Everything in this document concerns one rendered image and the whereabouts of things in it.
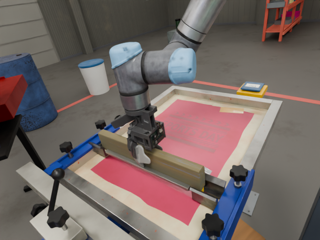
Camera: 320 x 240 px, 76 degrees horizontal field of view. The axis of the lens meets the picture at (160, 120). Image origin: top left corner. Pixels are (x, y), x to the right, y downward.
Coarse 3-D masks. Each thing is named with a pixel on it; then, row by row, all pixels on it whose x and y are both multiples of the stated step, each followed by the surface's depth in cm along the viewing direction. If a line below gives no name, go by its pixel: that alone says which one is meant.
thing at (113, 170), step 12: (168, 108) 106; (180, 108) 105; (192, 108) 103; (204, 108) 101; (168, 144) 81; (108, 156) 80; (96, 168) 75; (108, 168) 74; (120, 168) 73; (132, 168) 72; (108, 180) 69; (120, 180) 68; (132, 180) 67
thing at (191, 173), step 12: (108, 132) 72; (108, 144) 73; (120, 144) 67; (156, 156) 58; (168, 156) 57; (156, 168) 61; (168, 168) 57; (180, 168) 54; (192, 168) 52; (204, 168) 53; (180, 180) 57; (192, 180) 54; (204, 180) 55
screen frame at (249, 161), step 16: (160, 96) 112; (192, 96) 113; (208, 96) 107; (224, 96) 102; (240, 96) 99; (272, 112) 83; (272, 128) 80; (256, 144) 69; (80, 160) 76; (256, 160) 63; (64, 176) 69; (80, 192) 63; (96, 192) 61; (112, 208) 55; (128, 208) 55; (128, 224) 51; (144, 224) 50
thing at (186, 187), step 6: (108, 150) 74; (114, 156) 71; (120, 156) 70; (126, 162) 68; (132, 162) 67; (144, 168) 64; (150, 168) 63; (156, 174) 61; (162, 174) 60; (168, 180) 58; (174, 180) 58; (180, 186) 56; (186, 186) 55
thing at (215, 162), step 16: (208, 112) 97; (224, 112) 95; (240, 128) 83; (176, 144) 80; (224, 144) 76; (192, 160) 71; (208, 160) 70; (224, 160) 69; (144, 192) 63; (160, 192) 62; (176, 192) 61; (160, 208) 57; (176, 208) 57; (192, 208) 56
